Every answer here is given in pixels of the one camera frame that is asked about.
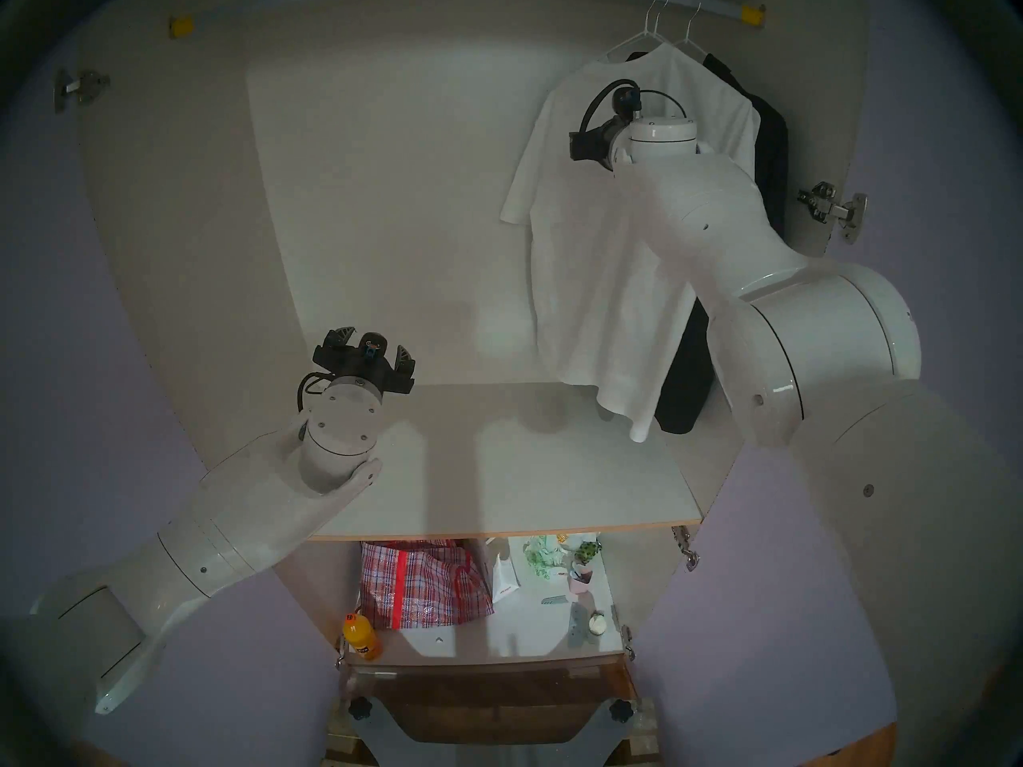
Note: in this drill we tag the green spotted toy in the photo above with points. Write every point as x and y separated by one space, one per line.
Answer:
589 548

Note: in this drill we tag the black shirt and pants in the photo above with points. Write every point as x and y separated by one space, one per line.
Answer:
767 158

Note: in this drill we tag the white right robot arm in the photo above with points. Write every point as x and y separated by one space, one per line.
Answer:
799 334

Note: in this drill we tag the lilac wardrobe door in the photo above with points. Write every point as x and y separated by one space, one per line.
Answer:
759 613
80 334

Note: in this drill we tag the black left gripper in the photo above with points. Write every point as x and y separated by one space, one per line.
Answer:
364 366

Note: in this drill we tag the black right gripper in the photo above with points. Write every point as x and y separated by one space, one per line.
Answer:
599 138

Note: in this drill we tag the yellow rail bracket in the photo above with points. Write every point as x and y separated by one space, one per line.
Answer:
181 27
752 15

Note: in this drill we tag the red plaid woven bag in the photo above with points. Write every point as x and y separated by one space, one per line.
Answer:
423 586

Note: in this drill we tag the thin metal clothes hanger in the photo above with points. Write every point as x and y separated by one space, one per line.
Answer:
660 18
639 30
694 34

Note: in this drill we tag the green white plastic bag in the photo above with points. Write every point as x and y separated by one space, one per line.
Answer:
543 554

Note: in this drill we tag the black star knob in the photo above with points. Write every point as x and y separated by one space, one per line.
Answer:
621 710
360 708

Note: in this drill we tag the orange drink bottle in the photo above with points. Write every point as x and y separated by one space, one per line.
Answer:
364 637

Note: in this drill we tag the metal door hinge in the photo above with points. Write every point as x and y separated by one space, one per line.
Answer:
685 546
628 644
835 210
80 88

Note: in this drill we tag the white paper bag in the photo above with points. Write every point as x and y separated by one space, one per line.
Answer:
503 582

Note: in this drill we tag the teal flat item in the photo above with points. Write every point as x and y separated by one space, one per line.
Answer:
579 623

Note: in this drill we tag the pink cup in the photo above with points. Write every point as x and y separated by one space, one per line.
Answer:
580 580

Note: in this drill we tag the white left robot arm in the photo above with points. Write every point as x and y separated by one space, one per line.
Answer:
240 518

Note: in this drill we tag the long white short-sleeve shirt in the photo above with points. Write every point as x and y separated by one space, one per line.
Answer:
607 254

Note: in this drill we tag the brown wooden cabinet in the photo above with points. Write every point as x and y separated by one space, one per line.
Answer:
487 693

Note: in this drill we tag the white wardrobe carcass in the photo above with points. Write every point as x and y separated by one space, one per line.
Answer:
360 174

